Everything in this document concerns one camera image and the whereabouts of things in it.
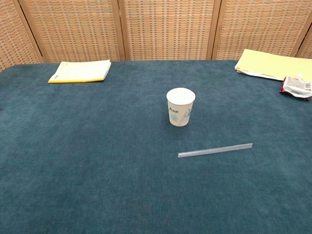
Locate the transparent plastic straw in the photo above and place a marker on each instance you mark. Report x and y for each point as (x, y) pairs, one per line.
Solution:
(214, 150)

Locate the dark teal table cloth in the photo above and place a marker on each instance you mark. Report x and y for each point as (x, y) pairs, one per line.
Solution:
(97, 158)

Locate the red and white snack packet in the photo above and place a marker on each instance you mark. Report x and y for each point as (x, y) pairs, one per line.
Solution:
(297, 86)

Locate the pale yellow paper folder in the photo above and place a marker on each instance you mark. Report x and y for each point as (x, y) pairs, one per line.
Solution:
(273, 64)

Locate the yellow-edged paper booklet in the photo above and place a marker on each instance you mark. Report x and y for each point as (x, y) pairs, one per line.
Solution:
(80, 71)

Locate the white printed paper cup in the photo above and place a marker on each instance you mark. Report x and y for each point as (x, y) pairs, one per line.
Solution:
(180, 107)

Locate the woven wooden folding screen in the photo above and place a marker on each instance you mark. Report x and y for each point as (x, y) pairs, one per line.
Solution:
(156, 29)

